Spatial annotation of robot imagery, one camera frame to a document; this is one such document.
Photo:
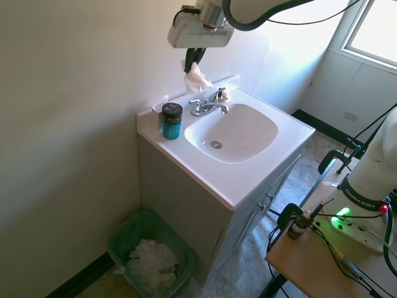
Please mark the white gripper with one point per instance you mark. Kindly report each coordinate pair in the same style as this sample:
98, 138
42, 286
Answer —
204, 38

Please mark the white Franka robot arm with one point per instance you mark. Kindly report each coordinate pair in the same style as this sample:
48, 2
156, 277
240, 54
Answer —
372, 149

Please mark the green lined trash bin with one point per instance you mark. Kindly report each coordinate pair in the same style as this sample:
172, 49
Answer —
124, 229

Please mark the crumpled white tissue pile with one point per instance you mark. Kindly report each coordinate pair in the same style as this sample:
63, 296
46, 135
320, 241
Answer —
152, 264

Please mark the beige spiral seashell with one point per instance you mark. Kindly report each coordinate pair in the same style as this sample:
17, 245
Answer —
224, 97

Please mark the blue jar with black lid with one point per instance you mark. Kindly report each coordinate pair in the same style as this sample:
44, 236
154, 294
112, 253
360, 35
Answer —
171, 124

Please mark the chrome sink drain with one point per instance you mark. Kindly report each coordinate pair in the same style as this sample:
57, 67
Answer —
216, 144

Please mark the white vanity sink top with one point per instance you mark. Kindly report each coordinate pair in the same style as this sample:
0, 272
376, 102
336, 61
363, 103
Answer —
235, 174

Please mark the grey vanity cabinet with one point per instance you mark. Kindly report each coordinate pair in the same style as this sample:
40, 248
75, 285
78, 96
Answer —
183, 201

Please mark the black baseboard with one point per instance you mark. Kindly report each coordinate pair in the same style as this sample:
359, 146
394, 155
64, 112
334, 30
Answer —
325, 125
80, 274

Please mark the metal cabinet knob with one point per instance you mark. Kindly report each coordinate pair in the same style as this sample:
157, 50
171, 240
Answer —
262, 206
270, 196

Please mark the dark C-clamp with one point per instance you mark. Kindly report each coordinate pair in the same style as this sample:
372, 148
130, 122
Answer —
328, 158
288, 214

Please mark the white framed window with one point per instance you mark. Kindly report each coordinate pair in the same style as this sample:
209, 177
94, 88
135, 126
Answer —
375, 31

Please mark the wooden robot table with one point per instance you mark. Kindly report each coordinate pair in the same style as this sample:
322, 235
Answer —
310, 267

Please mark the red round button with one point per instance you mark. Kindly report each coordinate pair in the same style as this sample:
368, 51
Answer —
385, 208

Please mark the beige wall outlet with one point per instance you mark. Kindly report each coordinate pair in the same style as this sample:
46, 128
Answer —
350, 116

